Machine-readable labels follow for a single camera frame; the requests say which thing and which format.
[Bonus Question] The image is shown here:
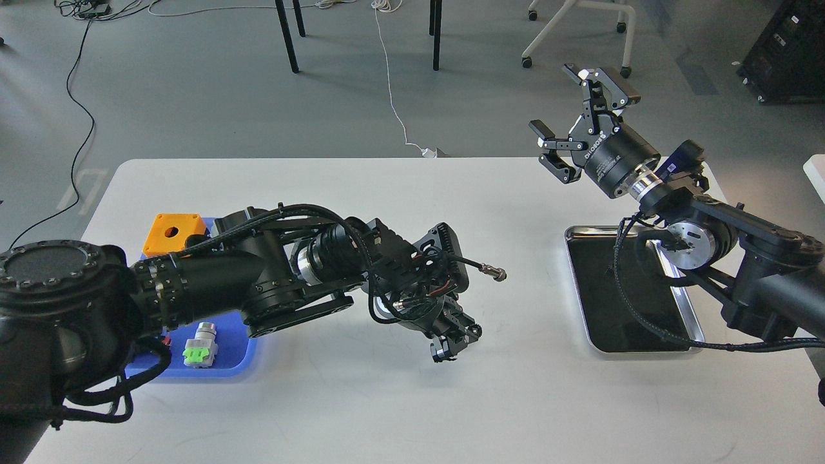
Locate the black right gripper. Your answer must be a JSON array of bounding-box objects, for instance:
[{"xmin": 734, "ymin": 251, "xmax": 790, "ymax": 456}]
[{"xmin": 529, "ymin": 63, "xmax": 661, "ymax": 198}]

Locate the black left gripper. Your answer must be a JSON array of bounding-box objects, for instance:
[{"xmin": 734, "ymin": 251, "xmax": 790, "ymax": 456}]
[{"xmin": 400, "ymin": 296, "xmax": 483, "ymax": 362}]

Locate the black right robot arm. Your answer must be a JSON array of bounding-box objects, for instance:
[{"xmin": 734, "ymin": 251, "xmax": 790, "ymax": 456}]
[{"xmin": 529, "ymin": 63, "xmax": 824, "ymax": 353}]

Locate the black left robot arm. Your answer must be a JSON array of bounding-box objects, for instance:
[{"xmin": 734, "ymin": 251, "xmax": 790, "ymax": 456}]
[{"xmin": 1, "ymin": 204, "xmax": 506, "ymax": 463}]

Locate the silver metal tray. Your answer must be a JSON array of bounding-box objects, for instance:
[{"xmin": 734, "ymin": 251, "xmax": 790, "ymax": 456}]
[{"xmin": 565, "ymin": 226, "xmax": 704, "ymax": 358}]

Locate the blue plastic tray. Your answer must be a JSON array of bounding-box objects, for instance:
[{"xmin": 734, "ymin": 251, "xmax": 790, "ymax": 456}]
[{"xmin": 122, "ymin": 217, "xmax": 258, "ymax": 380}]

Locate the white rolling chair base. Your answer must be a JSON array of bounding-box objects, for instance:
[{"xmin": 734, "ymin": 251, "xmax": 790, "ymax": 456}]
[{"xmin": 521, "ymin": 0, "xmax": 637, "ymax": 80}]

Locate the black table leg right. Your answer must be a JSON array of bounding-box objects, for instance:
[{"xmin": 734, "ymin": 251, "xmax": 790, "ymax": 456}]
[{"xmin": 429, "ymin": 0, "xmax": 443, "ymax": 72}]

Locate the black table leg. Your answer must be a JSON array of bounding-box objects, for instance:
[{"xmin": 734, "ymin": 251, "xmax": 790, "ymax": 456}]
[
  {"xmin": 429, "ymin": 0, "xmax": 443, "ymax": 72},
  {"xmin": 274, "ymin": 0, "xmax": 306, "ymax": 74}
]

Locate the black equipment case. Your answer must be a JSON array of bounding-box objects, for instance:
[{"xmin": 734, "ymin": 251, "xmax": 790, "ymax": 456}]
[{"xmin": 737, "ymin": 1, "xmax": 824, "ymax": 104}]

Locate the white table corner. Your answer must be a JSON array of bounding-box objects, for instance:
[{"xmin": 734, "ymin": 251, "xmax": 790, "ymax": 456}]
[{"xmin": 802, "ymin": 153, "xmax": 825, "ymax": 202}]

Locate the silver green push button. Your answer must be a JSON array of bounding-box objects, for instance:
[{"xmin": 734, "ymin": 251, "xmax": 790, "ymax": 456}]
[{"xmin": 182, "ymin": 321, "xmax": 219, "ymax": 368}]

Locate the orange button box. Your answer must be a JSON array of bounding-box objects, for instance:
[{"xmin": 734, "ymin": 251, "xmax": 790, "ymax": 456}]
[{"xmin": 142, "ymin": 213, "xmax": 207, "ymax": 258}]

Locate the black table leg left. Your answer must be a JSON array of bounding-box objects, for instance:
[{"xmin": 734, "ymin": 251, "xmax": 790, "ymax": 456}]
[{"xmin": 274, "ymin": 0, "xmax": 306, "ymax": 74}]

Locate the white floor cable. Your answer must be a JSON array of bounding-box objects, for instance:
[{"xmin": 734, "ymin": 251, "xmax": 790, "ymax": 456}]
[{"xmin": 148, "ymin": 0, "xmax": 429, "ymax": 155}]

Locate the black floor cable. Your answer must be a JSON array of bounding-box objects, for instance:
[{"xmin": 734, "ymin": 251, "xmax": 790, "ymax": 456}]
[{"xmin": 0, "ymin": 0, "xmax": 149, "ymax": 252}]

